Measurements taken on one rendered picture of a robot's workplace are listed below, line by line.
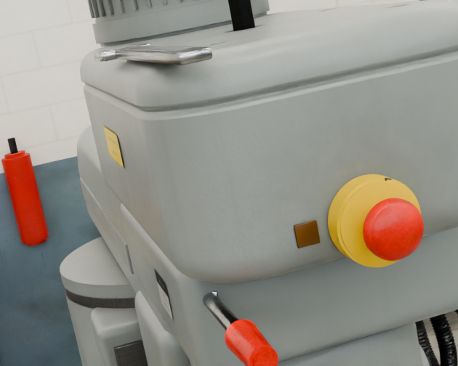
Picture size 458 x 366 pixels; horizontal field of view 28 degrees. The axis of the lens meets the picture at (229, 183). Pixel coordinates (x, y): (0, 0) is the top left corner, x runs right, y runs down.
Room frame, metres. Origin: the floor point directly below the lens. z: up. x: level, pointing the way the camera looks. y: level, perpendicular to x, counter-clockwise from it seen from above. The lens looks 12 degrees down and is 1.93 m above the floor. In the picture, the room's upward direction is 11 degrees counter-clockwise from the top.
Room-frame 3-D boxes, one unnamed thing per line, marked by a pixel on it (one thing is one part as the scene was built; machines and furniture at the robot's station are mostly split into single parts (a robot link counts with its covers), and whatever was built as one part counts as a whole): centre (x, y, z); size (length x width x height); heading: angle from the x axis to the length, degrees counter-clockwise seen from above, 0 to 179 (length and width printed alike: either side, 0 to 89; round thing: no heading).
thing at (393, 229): (0.56, -0.10, 1.76); 0.04 x 0.03 x 0.04; 103
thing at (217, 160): (0.82, -0.04, 1.81); 0.47 x 0.26 x 0.16; 13
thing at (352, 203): (0.58, -0.09, 1.76); 0.06 x 0.02 x 0.06; 103
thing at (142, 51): (0.63, 0.04, 1.89); 0.24 x 0.04 x 0.01; 15
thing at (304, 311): (0.85, -0.03, 1.68); 0.34 x 0.24 x 0.10; 13
